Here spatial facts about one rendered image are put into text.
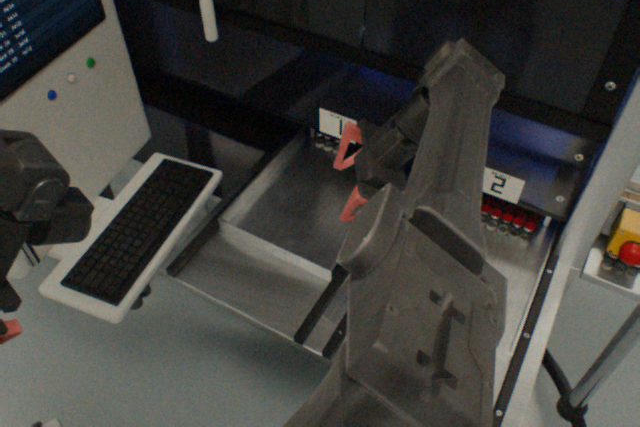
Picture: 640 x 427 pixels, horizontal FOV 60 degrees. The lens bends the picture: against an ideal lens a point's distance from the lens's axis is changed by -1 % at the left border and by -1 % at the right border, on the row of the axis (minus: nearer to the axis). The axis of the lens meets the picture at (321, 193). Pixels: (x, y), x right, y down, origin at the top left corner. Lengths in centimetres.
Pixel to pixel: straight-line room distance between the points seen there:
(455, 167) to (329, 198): 78
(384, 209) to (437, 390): 12
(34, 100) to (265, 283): 56
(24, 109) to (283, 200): 53
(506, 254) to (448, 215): 78
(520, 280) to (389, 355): 87
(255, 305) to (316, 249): 17
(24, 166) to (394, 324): 44
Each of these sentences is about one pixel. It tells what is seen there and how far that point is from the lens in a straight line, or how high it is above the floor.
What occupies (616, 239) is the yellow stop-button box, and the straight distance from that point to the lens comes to 111.
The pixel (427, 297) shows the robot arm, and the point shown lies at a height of 150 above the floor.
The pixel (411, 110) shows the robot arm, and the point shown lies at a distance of 71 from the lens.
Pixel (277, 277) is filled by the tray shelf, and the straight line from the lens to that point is 108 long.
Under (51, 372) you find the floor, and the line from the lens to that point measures 216.
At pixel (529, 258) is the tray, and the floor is 88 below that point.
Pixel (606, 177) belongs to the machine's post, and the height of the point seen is 112.
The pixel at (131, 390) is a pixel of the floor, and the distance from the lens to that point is 203.
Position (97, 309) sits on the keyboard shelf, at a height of 80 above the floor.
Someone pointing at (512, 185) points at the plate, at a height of 103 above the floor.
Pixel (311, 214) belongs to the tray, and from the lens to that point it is 117.
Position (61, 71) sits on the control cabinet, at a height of 114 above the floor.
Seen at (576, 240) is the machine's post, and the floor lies 95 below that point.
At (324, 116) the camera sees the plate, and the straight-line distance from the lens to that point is 117.
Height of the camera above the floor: 177
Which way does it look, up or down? 47 degrees down
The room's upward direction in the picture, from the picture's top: straight up
